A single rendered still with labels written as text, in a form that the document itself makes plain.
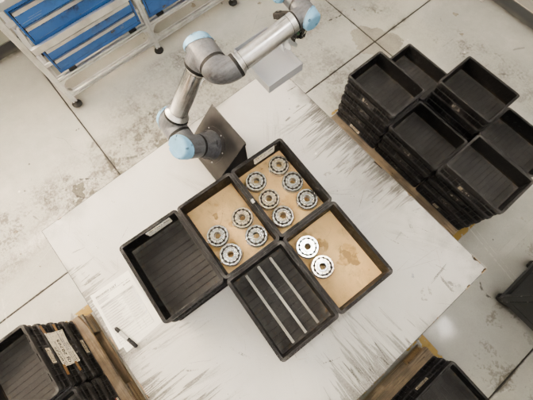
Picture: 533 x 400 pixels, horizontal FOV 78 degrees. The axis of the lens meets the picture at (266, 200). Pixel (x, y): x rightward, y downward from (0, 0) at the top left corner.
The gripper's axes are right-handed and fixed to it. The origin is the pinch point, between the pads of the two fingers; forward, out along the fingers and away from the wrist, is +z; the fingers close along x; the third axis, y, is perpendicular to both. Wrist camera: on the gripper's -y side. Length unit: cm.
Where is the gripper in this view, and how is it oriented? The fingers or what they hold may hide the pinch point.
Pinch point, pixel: (284, 47)
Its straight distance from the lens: 173.1
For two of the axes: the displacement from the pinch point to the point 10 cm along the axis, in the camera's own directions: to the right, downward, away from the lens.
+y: 6.9, 6.9, -2.3
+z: -1.9, 4.7, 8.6
